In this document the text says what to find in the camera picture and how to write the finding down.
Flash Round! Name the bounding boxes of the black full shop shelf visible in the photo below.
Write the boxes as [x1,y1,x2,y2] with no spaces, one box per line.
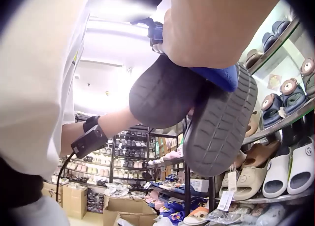
[59,111,188,187]

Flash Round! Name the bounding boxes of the person's legs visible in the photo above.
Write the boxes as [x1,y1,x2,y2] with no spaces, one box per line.
[10,194,71,226]

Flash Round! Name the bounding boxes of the black wrist band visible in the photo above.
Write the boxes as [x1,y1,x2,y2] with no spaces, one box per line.
[71,115,109,155]

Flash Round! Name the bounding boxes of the open cardboard box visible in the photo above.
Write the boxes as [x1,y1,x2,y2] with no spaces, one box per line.
[103,195,158,226]

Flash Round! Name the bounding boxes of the person's body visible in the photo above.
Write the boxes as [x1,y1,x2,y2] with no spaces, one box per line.
[0,0,99,184]

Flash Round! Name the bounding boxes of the tall cardboard box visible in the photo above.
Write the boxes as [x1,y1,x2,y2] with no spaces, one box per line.
[63,184,88,219]

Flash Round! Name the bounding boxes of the person's right fingers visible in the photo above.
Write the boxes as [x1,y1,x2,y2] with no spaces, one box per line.
[170,48,237,69]

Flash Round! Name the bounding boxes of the person's left hand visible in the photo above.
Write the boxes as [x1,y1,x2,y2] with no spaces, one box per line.
[98,106,135,139]

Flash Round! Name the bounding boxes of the full shop shelf of slippers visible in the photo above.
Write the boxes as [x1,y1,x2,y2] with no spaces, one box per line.
[214,0,315,226]

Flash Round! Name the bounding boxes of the low display of colourful slippers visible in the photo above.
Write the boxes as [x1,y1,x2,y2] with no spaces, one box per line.
[143,172,215,226]

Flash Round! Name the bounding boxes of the small cardboard box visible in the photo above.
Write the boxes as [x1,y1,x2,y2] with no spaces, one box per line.
[41,181,63,207]

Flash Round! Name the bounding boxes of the person's right hand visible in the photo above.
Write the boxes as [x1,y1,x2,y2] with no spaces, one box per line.
[162,0,284,69]

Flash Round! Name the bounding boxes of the blue slipper with dark sole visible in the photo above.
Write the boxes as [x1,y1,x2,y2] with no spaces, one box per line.
[128,54,198,127]
[183,62,258,178]

